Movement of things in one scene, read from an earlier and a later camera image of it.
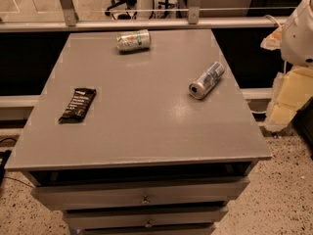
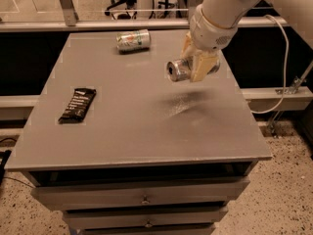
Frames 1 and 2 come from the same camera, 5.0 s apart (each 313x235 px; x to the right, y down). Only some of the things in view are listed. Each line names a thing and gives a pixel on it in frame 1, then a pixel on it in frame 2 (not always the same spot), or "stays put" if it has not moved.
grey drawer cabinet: (139, 132) stays put
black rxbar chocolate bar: (77, 106) stays put
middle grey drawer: (145, 217) stays put
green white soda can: (133, 41) stays put
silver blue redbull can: (201, 87) → (179, 70)
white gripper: (298, 36) → (210, 33)
